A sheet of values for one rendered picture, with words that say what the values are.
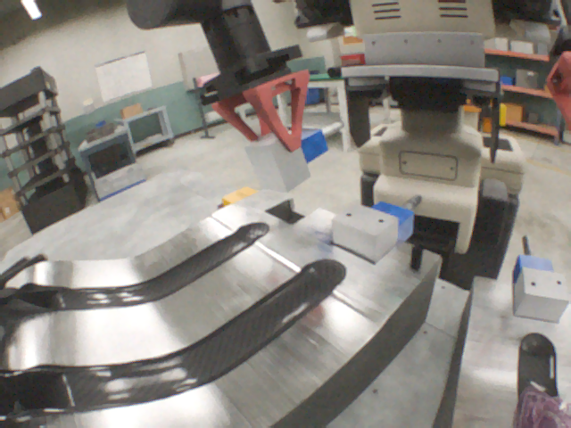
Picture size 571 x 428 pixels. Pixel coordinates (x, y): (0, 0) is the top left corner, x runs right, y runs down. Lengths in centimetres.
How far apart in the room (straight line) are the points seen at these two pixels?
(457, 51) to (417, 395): 49
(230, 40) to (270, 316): 24
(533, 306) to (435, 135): 42
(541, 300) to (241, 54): 34
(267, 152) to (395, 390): 26
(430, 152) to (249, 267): 43
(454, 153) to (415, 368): 41
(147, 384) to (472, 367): 23
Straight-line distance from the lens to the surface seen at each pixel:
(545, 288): 28
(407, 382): 28
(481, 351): 25
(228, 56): 28
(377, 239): 24
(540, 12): 59
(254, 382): 19
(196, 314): 25
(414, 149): 59
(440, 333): 32
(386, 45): 55
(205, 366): 22
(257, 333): 22
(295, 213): 37
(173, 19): 24
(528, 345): 27
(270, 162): 29
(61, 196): 419
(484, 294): 29
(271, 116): 26
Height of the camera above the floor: 105
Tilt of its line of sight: 28 degrees down
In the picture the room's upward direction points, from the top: 10 degrees counter-clockwise
